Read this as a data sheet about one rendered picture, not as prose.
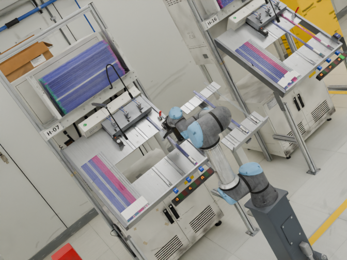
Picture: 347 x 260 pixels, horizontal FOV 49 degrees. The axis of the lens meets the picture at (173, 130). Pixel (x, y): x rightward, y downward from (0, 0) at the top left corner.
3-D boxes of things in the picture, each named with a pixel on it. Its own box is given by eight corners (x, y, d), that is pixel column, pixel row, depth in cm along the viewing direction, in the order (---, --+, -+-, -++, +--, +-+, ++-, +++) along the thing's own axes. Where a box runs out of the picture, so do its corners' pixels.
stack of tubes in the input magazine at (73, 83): (126, 72, 264) (106, 38, 254) (65, 114, 247) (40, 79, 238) (120, 73, 275) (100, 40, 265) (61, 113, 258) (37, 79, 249)
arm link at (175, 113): (175, 121, 216) (167, 109, 218) (172, 128, 227) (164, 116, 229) (186, 114, 219) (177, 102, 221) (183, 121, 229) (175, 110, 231)
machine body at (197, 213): (227, 221, 301) (192, 160, 280) (161, 284, 279) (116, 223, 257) (187, 199, 358) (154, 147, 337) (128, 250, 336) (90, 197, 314)
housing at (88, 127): (143, 103, 281) (141, 92, 269) (89, 143, 265) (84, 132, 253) (136, 97, 285) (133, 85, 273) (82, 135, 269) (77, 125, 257)
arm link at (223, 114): (232, 98, 180) (203, 103, 228) (213, 111, 178) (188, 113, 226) (244, 118, 181) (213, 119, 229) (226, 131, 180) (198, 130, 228)
